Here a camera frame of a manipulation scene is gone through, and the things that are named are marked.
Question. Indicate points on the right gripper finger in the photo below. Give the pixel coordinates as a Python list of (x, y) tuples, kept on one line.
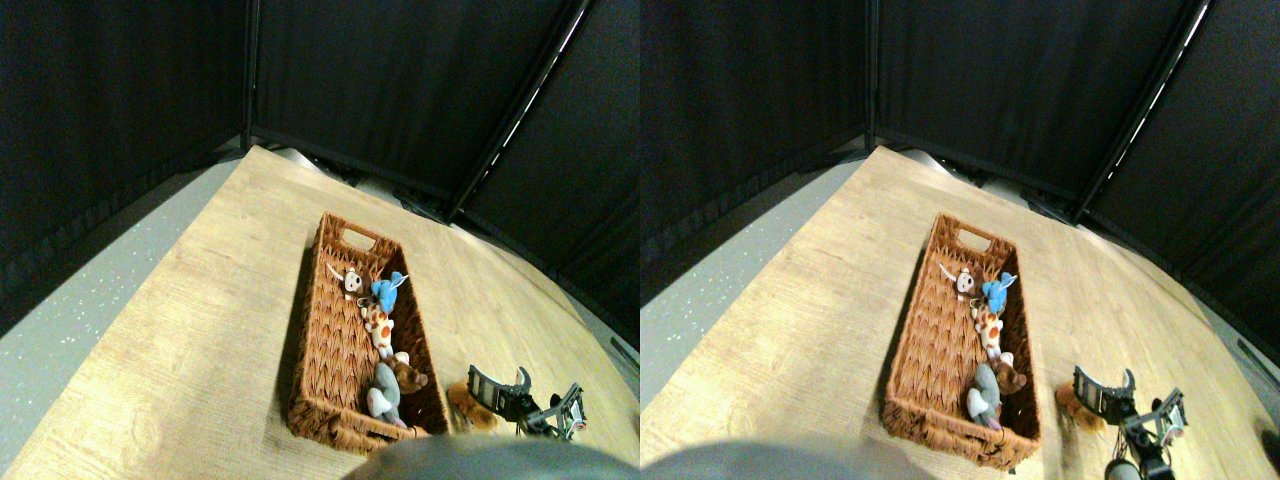
[(1132, 382), (527, 380), (485, 388), (1092, 390)]

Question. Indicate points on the blue plush toy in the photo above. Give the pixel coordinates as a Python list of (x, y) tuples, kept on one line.
[(996, 293), (385, 293)]

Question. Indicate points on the brown white-faced plush toy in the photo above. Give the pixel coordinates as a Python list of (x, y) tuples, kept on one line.
[(352, 283), (964, 283)]

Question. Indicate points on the black curtain stand pole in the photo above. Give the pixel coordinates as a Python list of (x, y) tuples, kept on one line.
[(871, 75), (520, 110), (250, 75), (1145, 110)]

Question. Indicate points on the dark brown plush toy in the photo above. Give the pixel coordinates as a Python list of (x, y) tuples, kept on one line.
[(410, 375), (1010, 376)]

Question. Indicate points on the brown wicker basket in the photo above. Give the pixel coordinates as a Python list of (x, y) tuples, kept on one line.
[(925, 360), (330, 360)]

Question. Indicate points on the orange plush toy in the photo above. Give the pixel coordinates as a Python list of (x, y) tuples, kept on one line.
[(465, 408), (1072, 408)]

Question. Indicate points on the grey plush toy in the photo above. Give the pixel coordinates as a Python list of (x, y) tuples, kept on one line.
[(383, 395), (983, 397)]

